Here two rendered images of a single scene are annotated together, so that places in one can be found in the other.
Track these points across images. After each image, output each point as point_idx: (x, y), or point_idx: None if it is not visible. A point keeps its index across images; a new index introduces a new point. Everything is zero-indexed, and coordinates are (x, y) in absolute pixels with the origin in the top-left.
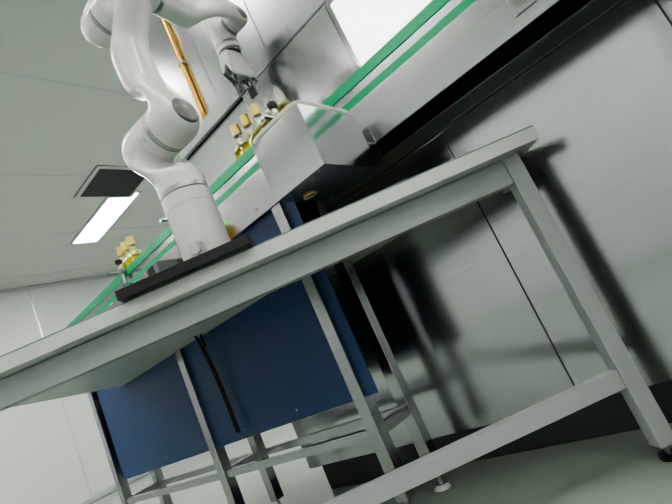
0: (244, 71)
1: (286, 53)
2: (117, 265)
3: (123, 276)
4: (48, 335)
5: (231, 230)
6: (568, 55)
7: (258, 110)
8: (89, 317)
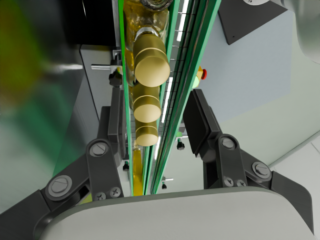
0: (176, 235)
1: None
2: (165, 185)
3: (163, 175)
4: (292, 37)
5: None
6: None
7: (155, 40)
8: (292, 20)
